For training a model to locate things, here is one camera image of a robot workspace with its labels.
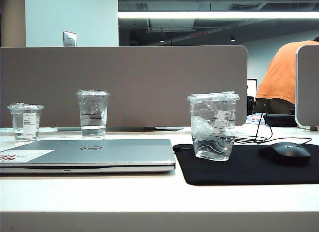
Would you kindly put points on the clear plastic cup with water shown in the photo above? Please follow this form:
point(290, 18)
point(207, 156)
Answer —
point(211, 147)

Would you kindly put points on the tall clear plastic cup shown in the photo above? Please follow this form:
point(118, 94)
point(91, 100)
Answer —
point(92, 112)

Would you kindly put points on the silver Dell laptop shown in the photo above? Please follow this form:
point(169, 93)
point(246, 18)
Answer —
point(99, 154)

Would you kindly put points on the short clear cup with label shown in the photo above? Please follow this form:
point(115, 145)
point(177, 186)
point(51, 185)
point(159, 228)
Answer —
point(25, 122)

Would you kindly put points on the wide brown desk divider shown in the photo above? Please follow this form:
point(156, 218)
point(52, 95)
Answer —
point(124, 74)

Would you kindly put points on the blue white patterned cloth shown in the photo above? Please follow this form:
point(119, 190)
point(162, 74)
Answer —
point(254, 119)

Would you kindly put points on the black ceiling spotlight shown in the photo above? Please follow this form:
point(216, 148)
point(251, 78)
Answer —
point(233, 39)

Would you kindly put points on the long ceiling light strip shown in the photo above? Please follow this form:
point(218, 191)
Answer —
point(199, 14)

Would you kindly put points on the black mouse pad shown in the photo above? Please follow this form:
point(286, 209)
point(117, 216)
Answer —
point(249, 172)

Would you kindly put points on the black pouch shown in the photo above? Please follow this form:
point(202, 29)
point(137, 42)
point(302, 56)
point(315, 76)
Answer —
point(279, 120)

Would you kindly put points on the person in orange shirt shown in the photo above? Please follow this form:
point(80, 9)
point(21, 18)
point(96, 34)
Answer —
point(279, 77)

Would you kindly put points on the black computer mouse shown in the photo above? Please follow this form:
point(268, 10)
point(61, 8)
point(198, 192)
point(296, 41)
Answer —
point(286, 152)

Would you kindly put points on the narrow brown desk divider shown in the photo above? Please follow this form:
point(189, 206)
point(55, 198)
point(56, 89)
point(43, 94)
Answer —
point(309, 87)

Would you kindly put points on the wooden divider foot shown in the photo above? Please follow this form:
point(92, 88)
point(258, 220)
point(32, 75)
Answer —
point(314, 128)

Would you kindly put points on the metal wall plate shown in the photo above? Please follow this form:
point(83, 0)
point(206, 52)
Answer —
point(69, 38)

